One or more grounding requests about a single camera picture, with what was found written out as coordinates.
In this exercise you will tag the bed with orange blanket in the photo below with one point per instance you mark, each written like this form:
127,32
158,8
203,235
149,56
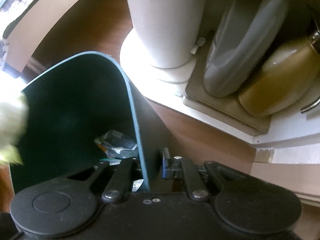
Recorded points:
24,24

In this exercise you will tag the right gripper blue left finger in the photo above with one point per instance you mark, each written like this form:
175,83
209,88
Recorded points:
121,183

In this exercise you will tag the dark green trash bin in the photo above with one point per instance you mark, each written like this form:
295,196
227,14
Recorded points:
73,103

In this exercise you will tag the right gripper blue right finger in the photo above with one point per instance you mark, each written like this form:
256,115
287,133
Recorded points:
180,168

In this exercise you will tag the white tissue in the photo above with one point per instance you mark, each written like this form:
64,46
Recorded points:
14,118

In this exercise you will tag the white cylindrical appliance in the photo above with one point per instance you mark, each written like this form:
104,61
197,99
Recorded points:
167,31

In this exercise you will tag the beige tray under jug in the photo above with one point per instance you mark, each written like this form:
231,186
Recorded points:
227,110

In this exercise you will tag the grey motor oil jug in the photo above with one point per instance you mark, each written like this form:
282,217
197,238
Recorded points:
246,31

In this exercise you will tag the silver green snack wrapper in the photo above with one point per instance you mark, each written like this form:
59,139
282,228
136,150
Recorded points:
117,145

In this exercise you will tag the gold thermos kettle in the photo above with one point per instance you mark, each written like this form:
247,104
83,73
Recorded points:
284,77

